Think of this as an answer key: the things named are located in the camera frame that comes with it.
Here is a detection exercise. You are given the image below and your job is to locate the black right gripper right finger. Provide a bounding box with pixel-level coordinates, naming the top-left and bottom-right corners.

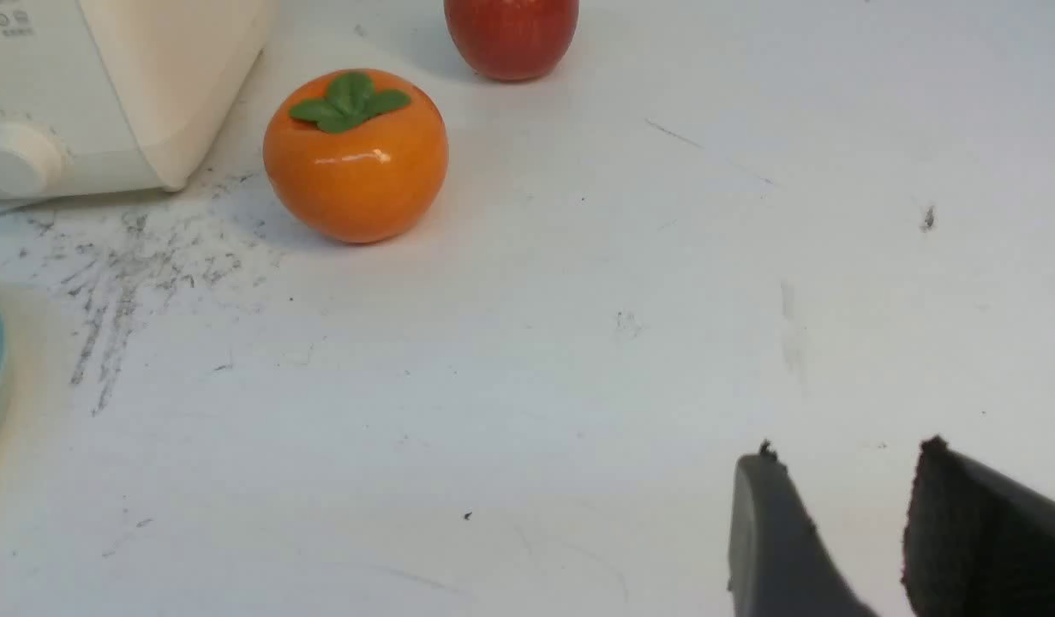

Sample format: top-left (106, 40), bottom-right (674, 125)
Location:
top-left (901, 436), bottom-right (1055, 616)

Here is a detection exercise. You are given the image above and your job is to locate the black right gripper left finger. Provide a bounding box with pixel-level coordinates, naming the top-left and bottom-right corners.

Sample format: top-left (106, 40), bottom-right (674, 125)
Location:
top-left (728, 441), bottom-right (875, 616)

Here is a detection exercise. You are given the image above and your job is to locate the orange toy persimmon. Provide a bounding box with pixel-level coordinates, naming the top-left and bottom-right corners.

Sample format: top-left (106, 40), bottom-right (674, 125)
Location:
top-left (261, 68), bottom-right (449, 243)

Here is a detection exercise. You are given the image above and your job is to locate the red toy apple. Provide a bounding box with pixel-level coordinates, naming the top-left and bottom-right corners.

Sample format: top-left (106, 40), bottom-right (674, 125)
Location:
top-left (442, 1), bottom-right (579, 82)

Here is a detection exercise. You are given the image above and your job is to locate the white two-slot toaster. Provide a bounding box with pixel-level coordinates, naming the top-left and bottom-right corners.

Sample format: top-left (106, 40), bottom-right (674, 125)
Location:
top-left (0, 1), bottom-right (279, 208)

